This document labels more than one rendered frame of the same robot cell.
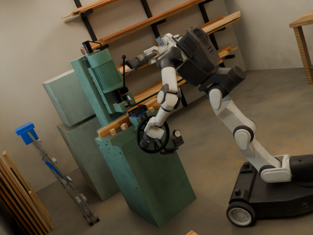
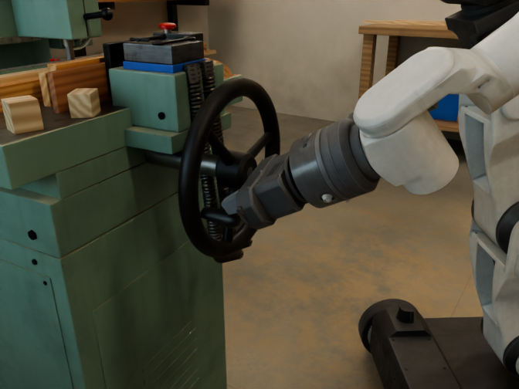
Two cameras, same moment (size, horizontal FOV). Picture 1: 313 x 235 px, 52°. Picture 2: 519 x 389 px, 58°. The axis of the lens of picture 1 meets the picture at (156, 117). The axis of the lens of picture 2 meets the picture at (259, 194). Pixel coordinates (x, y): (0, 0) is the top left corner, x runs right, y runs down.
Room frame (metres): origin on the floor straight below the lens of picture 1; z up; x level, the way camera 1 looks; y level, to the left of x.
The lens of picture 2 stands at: (1.66, 0.46, 1.08)
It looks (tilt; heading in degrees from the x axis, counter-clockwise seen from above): 24 degrees down; 325
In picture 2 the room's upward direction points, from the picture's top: straight up
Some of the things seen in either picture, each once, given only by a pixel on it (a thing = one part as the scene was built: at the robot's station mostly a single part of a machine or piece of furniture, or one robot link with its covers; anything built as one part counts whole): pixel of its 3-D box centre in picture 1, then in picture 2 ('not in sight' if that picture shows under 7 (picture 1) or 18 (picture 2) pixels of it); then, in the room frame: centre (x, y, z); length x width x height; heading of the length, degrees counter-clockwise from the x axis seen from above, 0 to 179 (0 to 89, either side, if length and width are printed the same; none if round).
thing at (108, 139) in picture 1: (139, 123); (133, 113); (2.48, 0.15, 0.87); 0.61 x 0.30 x 0.06; 117
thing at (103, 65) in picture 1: (105, 71); not in sight; (2.56, 0.23, 1.35); 0.18 x 0.18 x 0.31
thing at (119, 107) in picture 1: (121, 107); (58, 20); (2.58, 0.23, 1.03); 0.14 x 0.07 x 0.09; 27
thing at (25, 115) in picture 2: (112, 132); (22, 114); (2.36, 0.35, 0.92); 0.04 x 0.04 x 0.04; 6
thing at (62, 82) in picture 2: (131, 118); (109, 80); (2.48, 0.19, 0.93); 0.24 x 0.01 x 0.06; 117
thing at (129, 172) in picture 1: (146, 172); (75, 315); (2.67, 0.28, 0.36); 0.58 x 0.45 x 0.71; 27
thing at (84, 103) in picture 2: (124, 126); (84, 103); (2.40, 0.26, 0.92); 0.04 x 0.03 x 0.04; 147
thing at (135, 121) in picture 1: (141, 119); (169, 93); (2.41, 0.11, 0.91); 0.15 x 0.14 x 0.09; 117
